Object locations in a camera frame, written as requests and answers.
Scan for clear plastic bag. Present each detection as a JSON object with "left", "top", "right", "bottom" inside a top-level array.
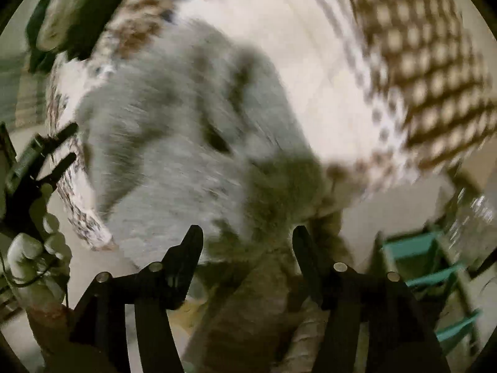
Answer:
[{"left": 446, "top": 190, "right": 497, "bottom": 269}]

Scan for floral bedspread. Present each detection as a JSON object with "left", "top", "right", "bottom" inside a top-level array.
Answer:
[{"left": 43, "top": 0, "right": 497, "bottom": 251}]

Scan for person's legs in beige pants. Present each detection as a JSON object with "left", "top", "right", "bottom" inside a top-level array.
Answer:
[{"left": 182, "top": 256, "right": 331, "bottom": 373}]

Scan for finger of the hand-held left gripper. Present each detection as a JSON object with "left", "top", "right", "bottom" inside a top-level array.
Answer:
[
  {"left": 34, "top": 122, "right": 79, "bottom": 149},
  {"left": 46, "top": 152, "right": 77, "bottom": 182}
]

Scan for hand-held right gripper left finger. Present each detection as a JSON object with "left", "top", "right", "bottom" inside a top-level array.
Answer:
[{"left": 69, "top": 224, "right": 204, "bottom": 373}]

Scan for person's left hand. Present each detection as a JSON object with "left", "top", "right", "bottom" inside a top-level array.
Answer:
[{"left": 7, "top": 192, "right": 73, "bottom": 308}]

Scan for striped grey curtain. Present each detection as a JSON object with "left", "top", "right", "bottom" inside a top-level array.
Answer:
[{"left": 0, "top": 52, "right": 51, "bottom": 129}]

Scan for teal storage rack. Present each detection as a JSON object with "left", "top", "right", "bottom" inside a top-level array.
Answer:
[{"left": 373, "top": 229, "right": 484, "bottom": 354}]

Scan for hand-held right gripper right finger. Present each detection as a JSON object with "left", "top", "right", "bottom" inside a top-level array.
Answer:
[{"left": 291, "top": 225, "right": 452, "bottom": 373}]

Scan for grey fleece pants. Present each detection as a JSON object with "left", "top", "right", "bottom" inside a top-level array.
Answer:
[{"left": 75, "top": 19, "right": 344, "bottom": 267}]

